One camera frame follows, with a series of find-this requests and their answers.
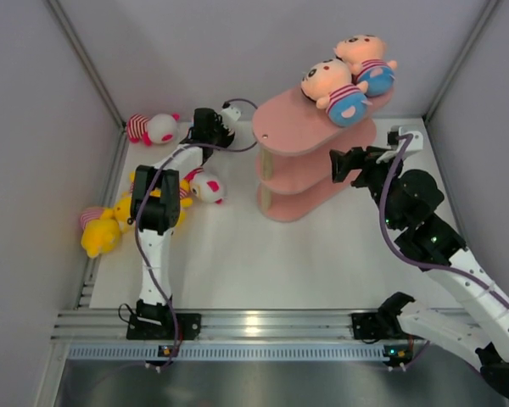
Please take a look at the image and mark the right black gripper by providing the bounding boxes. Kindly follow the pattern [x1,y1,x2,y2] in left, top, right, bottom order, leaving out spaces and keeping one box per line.
[330,145,407,230]

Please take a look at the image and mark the large boy plush doll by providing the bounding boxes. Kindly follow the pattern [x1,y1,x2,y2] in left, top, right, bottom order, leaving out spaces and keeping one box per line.
[333,35,398,98]

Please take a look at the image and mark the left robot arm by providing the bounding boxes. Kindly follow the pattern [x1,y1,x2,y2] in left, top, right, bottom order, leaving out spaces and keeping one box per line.
[130,103,242,339]

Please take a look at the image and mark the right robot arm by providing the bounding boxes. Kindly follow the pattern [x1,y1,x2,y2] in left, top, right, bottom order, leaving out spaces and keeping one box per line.
[329,147,509,399]

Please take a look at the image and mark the pink three-tier shelf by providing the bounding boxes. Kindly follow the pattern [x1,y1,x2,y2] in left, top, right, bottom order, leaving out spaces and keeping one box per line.
[252,86,394,222]

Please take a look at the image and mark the white pink plush far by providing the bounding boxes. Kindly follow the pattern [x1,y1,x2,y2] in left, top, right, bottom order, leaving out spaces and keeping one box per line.
[126,113,180,147]

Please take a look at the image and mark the white pink plush glasses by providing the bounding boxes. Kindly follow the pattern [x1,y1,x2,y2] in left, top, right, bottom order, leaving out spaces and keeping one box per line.
[185,167,226,204]

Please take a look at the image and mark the yellow plush right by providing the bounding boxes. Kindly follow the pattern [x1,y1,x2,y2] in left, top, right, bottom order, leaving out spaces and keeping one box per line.
[176,179,193,227]

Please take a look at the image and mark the yellow plush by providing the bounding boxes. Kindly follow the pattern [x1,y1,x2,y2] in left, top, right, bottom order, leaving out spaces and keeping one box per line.
[112,171,135,233]
[176,179,193,227]

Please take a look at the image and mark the yellow plush left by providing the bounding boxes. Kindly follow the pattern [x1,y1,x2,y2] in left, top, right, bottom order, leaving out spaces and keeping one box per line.
[112,171,135,233]

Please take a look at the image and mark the yellow plush corner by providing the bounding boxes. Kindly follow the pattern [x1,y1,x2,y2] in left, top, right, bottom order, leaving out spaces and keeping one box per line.
[80,207,122,259]

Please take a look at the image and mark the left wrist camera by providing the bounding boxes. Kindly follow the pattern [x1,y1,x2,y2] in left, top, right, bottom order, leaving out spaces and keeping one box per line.
[219,102,242,125]

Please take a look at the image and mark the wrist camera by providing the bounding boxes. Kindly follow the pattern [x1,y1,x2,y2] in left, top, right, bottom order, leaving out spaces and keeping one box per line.
[219,102,242,125]
[386,125,424,160]

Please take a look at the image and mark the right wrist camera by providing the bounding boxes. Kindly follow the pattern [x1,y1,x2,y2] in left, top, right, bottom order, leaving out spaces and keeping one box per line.
[386,125,424,160]

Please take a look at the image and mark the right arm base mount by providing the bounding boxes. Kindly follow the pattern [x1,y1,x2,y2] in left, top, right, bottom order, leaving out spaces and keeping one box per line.
[351,292,416,347]

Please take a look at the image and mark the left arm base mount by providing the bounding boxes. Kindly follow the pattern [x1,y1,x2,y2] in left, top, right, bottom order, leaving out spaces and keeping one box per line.
[126,313,202,341]

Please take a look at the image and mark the white slotted cable duct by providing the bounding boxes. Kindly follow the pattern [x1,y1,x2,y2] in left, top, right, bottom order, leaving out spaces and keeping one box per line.
[68,343,393,362]

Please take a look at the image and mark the aluminium mounting rail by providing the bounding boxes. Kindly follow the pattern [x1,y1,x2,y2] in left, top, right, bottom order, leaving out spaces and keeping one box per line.
[51,309,358,342]

